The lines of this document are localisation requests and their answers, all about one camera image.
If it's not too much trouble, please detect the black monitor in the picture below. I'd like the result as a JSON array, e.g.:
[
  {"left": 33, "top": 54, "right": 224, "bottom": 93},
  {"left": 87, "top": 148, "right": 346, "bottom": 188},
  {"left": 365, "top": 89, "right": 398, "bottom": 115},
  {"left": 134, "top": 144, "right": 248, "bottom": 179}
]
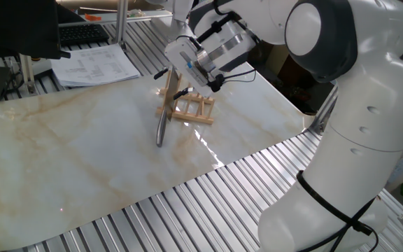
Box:
[{"left": 0, "top": 0, "right": 72, "bottom": 60}]

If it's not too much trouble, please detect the metal base plate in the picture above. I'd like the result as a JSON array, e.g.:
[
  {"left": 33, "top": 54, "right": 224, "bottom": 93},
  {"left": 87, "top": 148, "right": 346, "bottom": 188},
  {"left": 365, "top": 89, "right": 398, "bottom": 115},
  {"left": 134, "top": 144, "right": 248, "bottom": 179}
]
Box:
[{"left": 150, "top": 15, "right": 190, "bottom": 43}]

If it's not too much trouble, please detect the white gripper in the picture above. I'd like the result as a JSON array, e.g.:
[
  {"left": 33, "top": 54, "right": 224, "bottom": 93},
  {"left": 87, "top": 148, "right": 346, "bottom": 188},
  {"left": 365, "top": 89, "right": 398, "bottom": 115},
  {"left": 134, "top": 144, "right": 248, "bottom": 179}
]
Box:
[{"left": 153, "top": 36, "right": 220, "bottom": 101}]

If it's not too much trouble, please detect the black keyboard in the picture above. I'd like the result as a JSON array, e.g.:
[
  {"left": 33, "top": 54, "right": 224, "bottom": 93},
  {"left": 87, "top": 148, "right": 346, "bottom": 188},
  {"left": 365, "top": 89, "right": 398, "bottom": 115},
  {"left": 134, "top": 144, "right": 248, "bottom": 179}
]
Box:
[{"left": 58, "top": 23, "right": 111, "bottom": 47}]

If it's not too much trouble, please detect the black cable tie band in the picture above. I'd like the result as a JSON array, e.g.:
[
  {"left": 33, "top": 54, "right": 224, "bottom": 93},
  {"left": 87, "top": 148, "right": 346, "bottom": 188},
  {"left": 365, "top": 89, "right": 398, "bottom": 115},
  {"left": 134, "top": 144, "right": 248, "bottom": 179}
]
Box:
[{"left": 295, "top": 170, "right": 374, "bottom": 235}]

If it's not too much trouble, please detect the steel cleaver knife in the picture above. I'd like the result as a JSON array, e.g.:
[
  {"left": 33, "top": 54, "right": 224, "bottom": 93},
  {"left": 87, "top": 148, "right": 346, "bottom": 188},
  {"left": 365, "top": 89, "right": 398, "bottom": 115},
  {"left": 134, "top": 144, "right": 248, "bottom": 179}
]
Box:
[{"left": 155, "top": 67, "right": 182, "bottom": 148}]

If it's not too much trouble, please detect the wooden slotted rack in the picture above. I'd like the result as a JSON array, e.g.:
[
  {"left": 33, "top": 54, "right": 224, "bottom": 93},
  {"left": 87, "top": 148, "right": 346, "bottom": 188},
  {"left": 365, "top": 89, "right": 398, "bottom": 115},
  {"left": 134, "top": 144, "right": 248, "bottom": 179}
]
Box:
[{"left": 155, "top": 69, "right": 216, "bottom": 125}]

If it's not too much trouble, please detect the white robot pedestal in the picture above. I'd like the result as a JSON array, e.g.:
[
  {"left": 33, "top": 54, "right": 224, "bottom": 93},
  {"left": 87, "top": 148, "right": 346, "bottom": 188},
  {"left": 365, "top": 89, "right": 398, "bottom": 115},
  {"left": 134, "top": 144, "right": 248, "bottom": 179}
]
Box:
[{"left": 166, "top": 0, "right": 196, "bottom": 22}]

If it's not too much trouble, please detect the short aluminium profile post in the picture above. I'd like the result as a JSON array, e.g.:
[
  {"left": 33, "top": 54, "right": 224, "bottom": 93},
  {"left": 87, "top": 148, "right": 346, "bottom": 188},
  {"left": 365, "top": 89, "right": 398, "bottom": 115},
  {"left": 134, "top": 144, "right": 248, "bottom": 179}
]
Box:
[{"left": 19, "top": 54, "right": 36, "bottom": 94}]

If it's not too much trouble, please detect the slanted aluminium frame beam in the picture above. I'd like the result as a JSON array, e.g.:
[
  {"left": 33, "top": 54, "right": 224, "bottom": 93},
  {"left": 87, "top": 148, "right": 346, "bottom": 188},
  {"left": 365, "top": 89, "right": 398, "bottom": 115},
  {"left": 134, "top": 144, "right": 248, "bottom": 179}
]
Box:
[{"left": 308, "top": 87, "right": 339, "bottom": 136}]

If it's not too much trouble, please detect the black velcro strap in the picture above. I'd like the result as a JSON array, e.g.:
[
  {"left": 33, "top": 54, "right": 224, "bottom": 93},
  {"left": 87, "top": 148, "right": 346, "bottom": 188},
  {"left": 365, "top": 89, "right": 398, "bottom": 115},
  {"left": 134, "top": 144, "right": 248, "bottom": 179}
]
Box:
[{"left": 196, "top": 12, "right": 237, "bottom": 45}]

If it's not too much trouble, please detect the stack of printed papers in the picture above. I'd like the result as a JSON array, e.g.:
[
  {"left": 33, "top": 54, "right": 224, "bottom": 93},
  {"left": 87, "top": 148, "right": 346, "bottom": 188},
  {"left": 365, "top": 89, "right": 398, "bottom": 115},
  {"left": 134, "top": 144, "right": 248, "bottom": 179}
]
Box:
[{"left": 50, "top": 43, "right": 142, "bottom": 88}]

